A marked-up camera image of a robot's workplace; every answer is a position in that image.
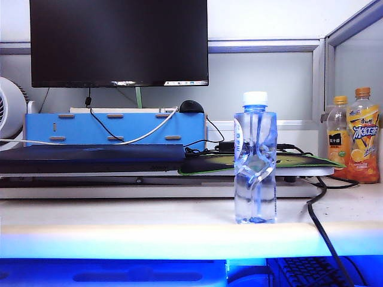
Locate thin black monitor cable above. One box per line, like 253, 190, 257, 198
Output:
86, 87, 125, 142

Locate small orange juice bottle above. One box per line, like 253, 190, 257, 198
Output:
326, 95, 351, 172

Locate black power adapter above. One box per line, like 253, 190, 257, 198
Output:
218, 141, 238, 152

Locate black keyboard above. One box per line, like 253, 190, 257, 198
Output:
265, 256, 361, 287

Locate black computer monitor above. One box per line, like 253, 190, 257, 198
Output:
29, 0, 209, 88

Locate white desk riser shelf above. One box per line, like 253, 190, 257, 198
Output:
0, 166, 335, 200

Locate blue wooden desk organizer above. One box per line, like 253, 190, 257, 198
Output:
24, 112, 208, 151

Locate black green-edged mouse pad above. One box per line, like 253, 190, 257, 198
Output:
177, 151, 347, 176

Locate white round desk fan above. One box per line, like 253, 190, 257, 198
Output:
0, 76, 28, 152

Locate large iced tea bottle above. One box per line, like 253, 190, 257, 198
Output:
346, 87, 381, 184

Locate dark closed laptop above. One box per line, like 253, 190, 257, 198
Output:
0, 144, 187, 175

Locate white cable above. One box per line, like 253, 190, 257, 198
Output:
0, 106, 180, 146

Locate thick black cable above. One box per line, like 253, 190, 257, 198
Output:
306, 175, 357, 287

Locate clear mineral water bottle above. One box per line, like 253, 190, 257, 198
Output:
233, 91, 278, 225

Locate black computer mouse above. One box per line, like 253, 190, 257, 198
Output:
178, 100, 205, 114

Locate thin black mouse cable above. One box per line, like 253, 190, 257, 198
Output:
183, 114, 226, 155

